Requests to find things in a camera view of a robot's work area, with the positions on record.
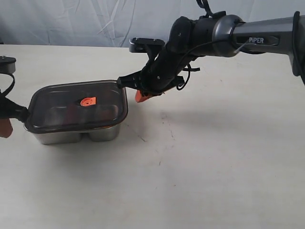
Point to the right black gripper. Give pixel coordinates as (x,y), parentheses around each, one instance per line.
(156,77)

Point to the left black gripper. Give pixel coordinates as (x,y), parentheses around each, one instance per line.
(8,110)

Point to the dark transparent box lid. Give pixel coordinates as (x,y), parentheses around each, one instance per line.
(101,103)

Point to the red toy sausage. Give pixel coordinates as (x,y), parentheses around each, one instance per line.
(72,115)

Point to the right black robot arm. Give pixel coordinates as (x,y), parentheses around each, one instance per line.
(219,35)

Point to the steel two-compartment lunch box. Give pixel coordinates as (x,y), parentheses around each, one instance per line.
(65,136)

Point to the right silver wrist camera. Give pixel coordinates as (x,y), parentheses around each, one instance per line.
(146,45)

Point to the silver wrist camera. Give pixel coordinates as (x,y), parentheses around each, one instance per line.
(7,65)
(146,45)

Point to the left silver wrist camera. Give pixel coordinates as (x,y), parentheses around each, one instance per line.
(7,65)

